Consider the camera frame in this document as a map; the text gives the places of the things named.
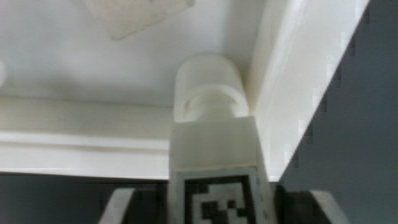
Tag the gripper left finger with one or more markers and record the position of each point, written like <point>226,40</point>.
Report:
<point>116,208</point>

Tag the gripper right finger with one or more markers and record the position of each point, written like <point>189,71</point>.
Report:
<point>333,214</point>

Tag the white leg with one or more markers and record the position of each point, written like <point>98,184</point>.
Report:
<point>129,15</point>
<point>219,189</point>

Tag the white square tabletop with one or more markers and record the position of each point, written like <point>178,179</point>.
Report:
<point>88,85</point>

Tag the white leg on tabletop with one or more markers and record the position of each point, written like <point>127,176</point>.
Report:
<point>129,15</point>

